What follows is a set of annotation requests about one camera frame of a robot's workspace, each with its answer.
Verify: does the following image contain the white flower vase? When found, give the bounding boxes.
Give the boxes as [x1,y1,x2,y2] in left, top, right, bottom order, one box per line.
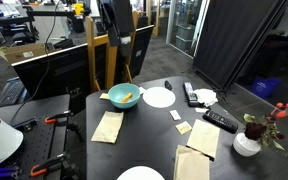
[233,133,261,157]

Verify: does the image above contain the black perforated side table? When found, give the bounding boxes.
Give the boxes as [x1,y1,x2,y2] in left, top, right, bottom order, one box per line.
[0,95,70,180]

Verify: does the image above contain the white round plate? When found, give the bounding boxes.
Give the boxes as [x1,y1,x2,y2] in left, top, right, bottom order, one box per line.
[143,87,176,108]

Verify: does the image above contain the orange black clamp upper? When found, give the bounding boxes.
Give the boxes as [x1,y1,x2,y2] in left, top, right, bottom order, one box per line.
[44,110,73,124]

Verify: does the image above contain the white pink packet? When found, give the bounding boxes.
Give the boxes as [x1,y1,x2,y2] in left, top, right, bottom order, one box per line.
[170,110,181,121]

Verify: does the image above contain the brown paper bag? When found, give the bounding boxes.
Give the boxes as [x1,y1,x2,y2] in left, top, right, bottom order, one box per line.
[173,145,210,180]
[187,119,220,158]
[91,111,124,144]

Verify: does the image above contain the crumpled white tissue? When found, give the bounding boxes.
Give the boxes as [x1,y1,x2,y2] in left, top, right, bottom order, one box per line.
[194,89,218,107]

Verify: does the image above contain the orange black clamp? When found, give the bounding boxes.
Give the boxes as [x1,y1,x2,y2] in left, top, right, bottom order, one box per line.
[44,110,73,124]
[30,152,67,177]

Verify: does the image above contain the black remote control large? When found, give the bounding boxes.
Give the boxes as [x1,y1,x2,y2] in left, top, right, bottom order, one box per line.
[203,110,238,134]

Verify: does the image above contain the brown paper bag right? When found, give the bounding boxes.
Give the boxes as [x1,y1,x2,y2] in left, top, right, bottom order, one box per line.
[187,119,220,158]

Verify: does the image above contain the small black remote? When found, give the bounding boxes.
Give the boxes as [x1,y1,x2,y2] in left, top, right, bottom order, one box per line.
[164,80,172,91]

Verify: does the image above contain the yellow packet behind bowl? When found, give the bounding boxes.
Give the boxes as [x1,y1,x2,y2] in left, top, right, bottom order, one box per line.
[99,93,109,100]

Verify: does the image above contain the black room divider screen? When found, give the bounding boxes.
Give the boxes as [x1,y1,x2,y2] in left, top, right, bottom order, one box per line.
[193,0,288,93]

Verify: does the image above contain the black keyboard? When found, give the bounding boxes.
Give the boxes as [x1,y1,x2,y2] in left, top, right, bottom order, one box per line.
[0,79,27,107]

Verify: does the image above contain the blue bin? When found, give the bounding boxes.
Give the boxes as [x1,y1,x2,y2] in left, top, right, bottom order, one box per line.
[251,77,281,98]

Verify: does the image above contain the black computer monitor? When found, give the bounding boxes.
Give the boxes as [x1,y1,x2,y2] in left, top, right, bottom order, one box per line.
[12,25,153,114]

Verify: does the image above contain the orange marker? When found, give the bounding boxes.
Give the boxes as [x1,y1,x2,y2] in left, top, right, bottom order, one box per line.
[120,93,132,103]

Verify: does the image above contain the brown paper bag front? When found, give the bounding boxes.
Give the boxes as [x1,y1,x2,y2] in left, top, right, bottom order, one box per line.
[173,145,210,180]

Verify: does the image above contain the yellow sticky packet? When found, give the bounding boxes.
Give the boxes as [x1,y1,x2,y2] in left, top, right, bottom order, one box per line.
[176,121,192,135]

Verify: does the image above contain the orange black clamp lower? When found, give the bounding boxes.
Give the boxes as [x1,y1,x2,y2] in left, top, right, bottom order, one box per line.
[30,152,67,177]

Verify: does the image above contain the teal bowl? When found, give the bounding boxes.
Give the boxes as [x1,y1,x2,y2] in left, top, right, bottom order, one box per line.
[108,83,140,109]

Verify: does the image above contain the cardboard box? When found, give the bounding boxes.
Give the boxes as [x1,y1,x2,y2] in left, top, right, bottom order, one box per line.
[0,42,62,65]

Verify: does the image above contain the small white paper slip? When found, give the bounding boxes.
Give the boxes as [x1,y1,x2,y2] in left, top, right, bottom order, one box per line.
[195,108,208,113]

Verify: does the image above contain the white plate at table edge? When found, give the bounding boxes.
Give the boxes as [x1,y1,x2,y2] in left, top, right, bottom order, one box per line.
[117,166,165,180]

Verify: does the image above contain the black grey remote control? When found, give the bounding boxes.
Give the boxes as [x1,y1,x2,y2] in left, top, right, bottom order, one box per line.
[183,82,199,107]

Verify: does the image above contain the wooden frame stand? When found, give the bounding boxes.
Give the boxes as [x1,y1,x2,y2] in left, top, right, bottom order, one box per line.
[84,9,140,93]

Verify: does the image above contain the brown paper bag left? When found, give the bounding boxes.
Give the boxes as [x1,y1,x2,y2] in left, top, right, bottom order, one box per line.
[91,111,124,144]

